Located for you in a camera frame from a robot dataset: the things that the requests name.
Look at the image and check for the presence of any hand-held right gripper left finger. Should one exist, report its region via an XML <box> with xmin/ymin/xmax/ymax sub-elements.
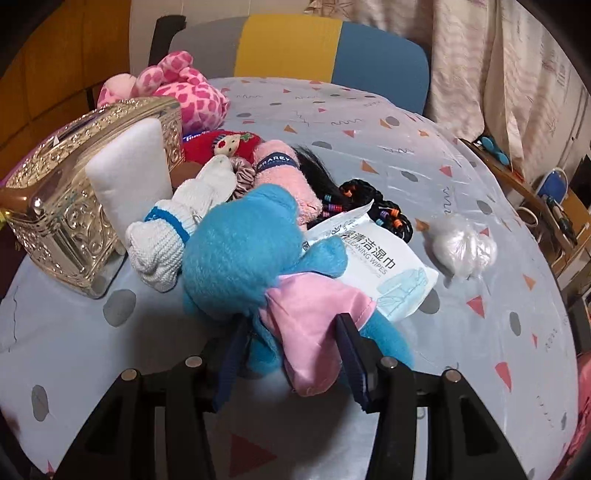
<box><xmin>54</xmin><ymin>318</ymin><xmax>252</xmax><ymax>480</ymax></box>

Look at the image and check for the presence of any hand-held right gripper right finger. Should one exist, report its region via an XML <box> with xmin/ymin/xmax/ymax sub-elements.
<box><xmin>335</xmin><ymin>314</ymin><xmax>527</xmax><ymax>480</ymax></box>

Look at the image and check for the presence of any white wet wipes packet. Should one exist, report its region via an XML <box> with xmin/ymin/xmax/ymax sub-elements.
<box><xmin>302</xmin><ymin>199</ymin><xmax>439</xmax><ymax>322</ymax></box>

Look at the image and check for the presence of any blue plush toy pink dress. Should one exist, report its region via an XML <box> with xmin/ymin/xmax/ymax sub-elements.
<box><xmin>182</xmin><ymin>184</ymin><xmax>414</xmax><ymax>398</ymax></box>

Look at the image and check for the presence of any white knitted sock blue band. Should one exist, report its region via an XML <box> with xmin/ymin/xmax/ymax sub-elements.
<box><xmin>126</xmin><ymin>156</ymin><xmax>241</xmax><ymax>292</ymax></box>

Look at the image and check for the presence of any clear plastic bag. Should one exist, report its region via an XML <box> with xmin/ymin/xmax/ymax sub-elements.
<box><xmin>425</xmin><ymin>213</ymin><xmax>498</xmax><ymax>280</ymax></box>

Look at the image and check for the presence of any black beaded wig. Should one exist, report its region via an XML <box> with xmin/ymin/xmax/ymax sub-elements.
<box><xmin>291</xmin><ymin>145</ymin><xmax>414</xmax><ymax>243</ymax></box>

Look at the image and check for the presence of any pink towel blue band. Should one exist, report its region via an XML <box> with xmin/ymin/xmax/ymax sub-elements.
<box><xmin>253</xmin><ymin>140</ymin><xmax>321</xmax><ymax>227</ymax></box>

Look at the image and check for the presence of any white sponge block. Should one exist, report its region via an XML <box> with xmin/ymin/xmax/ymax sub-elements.
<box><xmin>85</xmin><ymin>119</ymin><xmax>174</xmax><ymax>254</ymax></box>

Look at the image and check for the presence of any light blue printed tablecloth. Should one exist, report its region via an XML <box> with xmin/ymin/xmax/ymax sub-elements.
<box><xmin>0</xmin><ymin>76</ymin><xmax>580</xmax><ymax>480</ymax></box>

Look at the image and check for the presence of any red plush doll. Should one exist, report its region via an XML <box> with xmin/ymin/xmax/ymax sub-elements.
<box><xmin>181</xmin><ymin>130</ymin><xmax>264</xmax><ymax>167</ymax></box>

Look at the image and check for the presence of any gold ornate tissue box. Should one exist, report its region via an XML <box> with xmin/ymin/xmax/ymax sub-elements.
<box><xmin>0</xmin><ymin>97</ymin><xmax>185</xmax><ymax>300</ymax></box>

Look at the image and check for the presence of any wooden side table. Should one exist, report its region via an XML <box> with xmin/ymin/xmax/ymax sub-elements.
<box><xmin>459</xmin><ymin>138</ymin><xmax>539</xmax><ymax>227</ymax></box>

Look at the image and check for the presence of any green power drill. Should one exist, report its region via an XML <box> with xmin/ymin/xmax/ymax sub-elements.
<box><xmin>547</xmin><ymin>196</ymin><xmax>578</xmax><ymax>245</ymax></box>

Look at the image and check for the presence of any blue folding chair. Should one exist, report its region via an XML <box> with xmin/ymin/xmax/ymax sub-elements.
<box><xmin>536</xmin><ymin>168</ymin><xmax>571</xmax><ymax>204</ymax></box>

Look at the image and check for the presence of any pink spotted plush toy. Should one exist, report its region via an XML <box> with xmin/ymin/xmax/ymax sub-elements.
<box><xmin>97</xmin><ymin>51</ymin><xmax>230</xmax><ymax>134</ymax></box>

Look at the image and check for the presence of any pale printed curtain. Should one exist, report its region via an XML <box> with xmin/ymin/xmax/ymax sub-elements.
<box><xmin>305</xmin><ymin>0</ymin><xmax>591</xmax><ymax>185</ymax></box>

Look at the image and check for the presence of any grey yellow blue chair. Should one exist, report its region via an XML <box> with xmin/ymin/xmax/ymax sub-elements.
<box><xmin>168</xmin><ymin>14</ymin><xmax>432</xmax><ymax>114</ymax></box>

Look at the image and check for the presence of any wooden wardrobe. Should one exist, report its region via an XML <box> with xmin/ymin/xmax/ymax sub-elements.
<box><xmin>0</xmin><ymin>0</ymin><xmax>132</xmax><ymax>171</ymax></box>

